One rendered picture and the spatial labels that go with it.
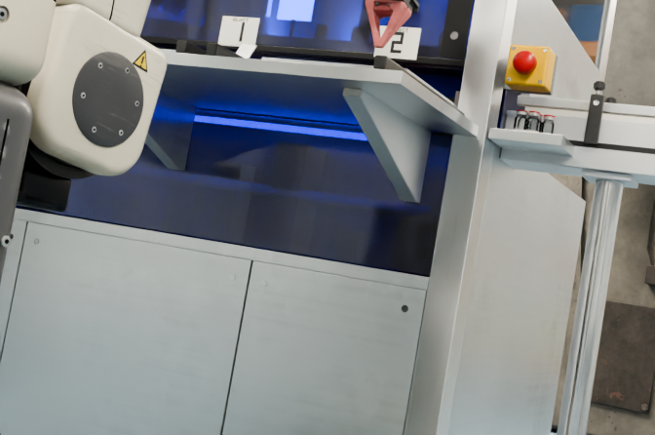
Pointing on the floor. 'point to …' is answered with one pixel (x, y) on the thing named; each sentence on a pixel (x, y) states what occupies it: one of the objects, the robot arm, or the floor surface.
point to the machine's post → (465, 192)
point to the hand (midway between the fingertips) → (379, 42)
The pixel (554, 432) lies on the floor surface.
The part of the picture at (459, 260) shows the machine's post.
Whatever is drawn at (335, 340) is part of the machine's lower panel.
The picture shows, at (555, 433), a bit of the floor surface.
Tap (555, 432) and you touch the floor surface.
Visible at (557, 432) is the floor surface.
